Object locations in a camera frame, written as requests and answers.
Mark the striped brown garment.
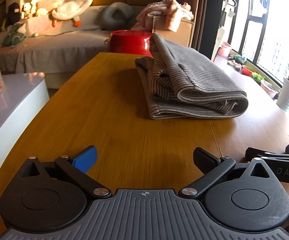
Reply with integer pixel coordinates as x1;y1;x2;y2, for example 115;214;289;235
135;33;249;120

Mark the pink clothes pile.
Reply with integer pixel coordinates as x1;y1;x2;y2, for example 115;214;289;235
131;0;194;33

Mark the pink bowl with soil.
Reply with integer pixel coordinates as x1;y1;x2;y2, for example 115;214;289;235
260;80;278;99

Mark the red planter with greens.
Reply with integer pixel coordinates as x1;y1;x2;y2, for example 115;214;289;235
241;65;265;84

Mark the pink basin far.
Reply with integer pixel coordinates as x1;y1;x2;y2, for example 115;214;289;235
218;42;231;58

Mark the grey sofa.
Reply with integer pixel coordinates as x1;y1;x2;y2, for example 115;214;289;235
0;4;145;90

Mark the red round stool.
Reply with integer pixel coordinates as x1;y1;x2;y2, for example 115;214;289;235
107;30;151;56

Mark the beige storage box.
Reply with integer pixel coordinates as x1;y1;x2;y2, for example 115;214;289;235
152;16;194;47

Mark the green plush toy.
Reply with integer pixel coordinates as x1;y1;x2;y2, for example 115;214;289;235
2;22;39;48

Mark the grey round cushion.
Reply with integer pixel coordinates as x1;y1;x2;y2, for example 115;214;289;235
98;2;135;31

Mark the white goose plush toy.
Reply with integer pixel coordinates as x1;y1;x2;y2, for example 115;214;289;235
51;0;93;28

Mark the white upright vacuum cleaner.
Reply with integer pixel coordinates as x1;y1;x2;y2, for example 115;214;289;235
211;0;237;61

